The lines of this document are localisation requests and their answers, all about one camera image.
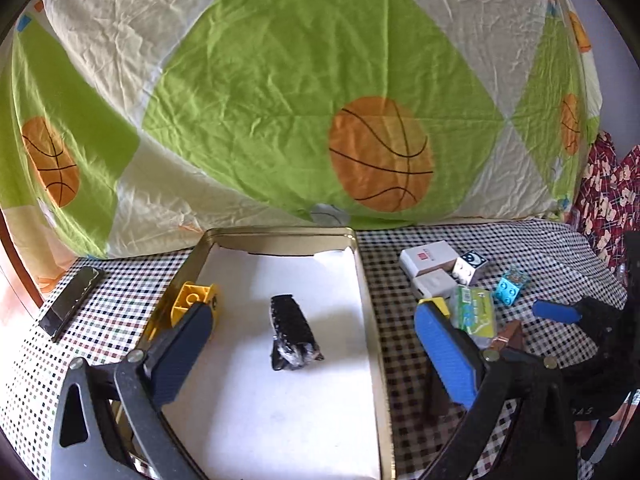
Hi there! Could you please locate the yellow toy brick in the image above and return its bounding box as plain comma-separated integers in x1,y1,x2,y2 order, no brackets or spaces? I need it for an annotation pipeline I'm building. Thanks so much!
169,281,220,328

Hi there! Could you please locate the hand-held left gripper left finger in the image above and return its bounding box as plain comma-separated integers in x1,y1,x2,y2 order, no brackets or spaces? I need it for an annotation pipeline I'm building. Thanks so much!
50,302,216,480

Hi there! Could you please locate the basketball print green quilt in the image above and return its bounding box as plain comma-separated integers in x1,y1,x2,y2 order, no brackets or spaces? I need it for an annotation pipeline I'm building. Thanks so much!
0,0,603,293

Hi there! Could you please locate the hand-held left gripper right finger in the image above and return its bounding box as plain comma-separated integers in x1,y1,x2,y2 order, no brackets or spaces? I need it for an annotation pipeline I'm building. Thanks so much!
415,301,581,480

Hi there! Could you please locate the gold tin box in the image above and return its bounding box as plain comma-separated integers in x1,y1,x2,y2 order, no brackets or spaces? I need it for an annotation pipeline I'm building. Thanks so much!
107,226,398,480

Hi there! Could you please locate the green packet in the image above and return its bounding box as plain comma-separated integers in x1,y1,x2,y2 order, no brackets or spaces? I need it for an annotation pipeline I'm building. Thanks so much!
447,285,498,348

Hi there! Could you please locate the dark rectangular bar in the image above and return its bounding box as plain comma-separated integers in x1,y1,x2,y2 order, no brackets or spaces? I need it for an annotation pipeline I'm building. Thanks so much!
39,266,106,343

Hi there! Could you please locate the blue toy brick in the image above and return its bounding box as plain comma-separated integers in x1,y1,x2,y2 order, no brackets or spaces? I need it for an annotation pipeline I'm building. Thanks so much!
492,270,532,306

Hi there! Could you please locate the red floral cloth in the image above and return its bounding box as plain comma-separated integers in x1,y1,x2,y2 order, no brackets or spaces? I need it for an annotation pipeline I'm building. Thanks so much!
570,130,640,286

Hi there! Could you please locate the checkered cloth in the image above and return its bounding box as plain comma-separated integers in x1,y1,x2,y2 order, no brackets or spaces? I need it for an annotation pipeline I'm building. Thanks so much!
0,217,640,480

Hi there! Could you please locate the white brick with moon print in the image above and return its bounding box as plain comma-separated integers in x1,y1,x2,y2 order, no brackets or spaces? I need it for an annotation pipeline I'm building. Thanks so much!
451,250,487,285

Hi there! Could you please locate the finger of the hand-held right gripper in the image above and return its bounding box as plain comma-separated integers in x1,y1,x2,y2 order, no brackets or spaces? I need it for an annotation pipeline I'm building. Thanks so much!
532,297,623,361

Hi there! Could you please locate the white foam block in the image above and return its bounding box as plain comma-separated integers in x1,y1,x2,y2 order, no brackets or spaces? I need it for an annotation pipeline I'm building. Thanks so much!
412,268,458,306

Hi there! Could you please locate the white box with red mark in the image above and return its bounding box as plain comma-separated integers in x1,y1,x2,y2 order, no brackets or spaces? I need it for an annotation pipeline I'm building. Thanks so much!
399,241,458,278

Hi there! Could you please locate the small yellow item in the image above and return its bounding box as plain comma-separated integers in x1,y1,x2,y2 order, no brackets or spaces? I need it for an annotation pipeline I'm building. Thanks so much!
419,297,452,318

